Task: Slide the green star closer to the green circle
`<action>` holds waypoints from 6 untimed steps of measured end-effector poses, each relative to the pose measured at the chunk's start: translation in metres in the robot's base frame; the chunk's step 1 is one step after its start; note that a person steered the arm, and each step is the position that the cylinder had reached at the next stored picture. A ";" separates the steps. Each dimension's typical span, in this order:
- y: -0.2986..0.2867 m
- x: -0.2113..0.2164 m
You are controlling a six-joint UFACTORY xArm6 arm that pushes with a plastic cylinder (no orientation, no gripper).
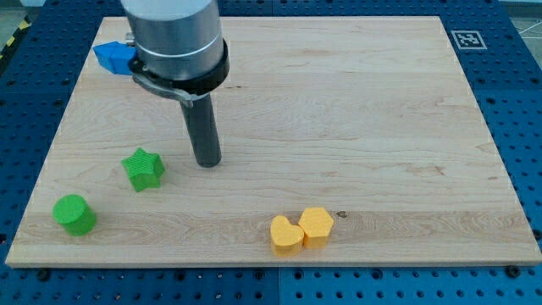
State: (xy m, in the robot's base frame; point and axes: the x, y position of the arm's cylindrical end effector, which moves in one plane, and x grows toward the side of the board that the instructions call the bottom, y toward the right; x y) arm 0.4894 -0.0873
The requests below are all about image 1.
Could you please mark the black clamp ring mount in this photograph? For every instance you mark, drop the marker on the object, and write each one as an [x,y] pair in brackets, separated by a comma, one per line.
[182,70]

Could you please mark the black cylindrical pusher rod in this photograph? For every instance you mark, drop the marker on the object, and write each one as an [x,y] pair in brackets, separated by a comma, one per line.
[202,130]

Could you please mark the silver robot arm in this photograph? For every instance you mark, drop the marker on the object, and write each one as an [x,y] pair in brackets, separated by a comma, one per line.
[177,19]

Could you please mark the green star block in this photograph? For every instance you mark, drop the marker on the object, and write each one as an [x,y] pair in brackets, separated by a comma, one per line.
[144,169]

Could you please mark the blue block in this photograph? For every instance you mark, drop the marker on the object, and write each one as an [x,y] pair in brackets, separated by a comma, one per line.
[115,57]

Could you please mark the yellow heart block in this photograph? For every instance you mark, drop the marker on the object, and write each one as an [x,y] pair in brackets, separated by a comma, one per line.
[286,238]

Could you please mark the yellow hexagon block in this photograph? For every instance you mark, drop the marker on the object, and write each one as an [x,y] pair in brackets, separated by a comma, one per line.
[316,224]

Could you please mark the green cylinder block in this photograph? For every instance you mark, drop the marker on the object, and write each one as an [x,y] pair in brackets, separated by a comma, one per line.
[74,214]

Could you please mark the wooden board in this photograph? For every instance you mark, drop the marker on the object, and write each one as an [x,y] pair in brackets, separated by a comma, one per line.
[371,118]

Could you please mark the white fiducial marker tag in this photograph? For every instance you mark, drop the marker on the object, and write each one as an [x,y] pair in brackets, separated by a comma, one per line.
[468,40]

